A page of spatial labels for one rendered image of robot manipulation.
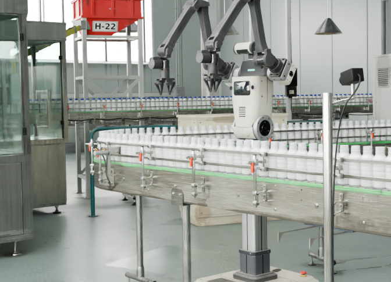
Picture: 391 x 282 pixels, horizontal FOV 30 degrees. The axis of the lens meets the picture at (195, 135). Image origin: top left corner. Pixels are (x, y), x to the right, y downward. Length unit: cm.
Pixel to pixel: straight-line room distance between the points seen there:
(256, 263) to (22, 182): 279
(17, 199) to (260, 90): 296
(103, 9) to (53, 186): 278
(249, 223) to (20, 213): 274
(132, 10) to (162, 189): 661
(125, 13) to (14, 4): 401
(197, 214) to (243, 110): 356
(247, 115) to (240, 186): 92
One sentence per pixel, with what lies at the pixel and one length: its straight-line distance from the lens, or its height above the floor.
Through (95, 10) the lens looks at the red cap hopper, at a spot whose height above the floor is 259.
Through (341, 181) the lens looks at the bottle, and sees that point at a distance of 311.
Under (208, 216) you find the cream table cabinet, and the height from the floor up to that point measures 10.
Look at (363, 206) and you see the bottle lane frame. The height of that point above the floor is 93.
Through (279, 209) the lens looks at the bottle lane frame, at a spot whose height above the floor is 86.
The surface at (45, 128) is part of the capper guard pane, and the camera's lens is 883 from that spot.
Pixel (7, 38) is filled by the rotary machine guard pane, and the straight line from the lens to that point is 657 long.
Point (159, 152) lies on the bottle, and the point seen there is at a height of 107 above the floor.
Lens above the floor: 138
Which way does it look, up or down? 3 degrees down
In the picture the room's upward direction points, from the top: 1 degrees counter-clockwise
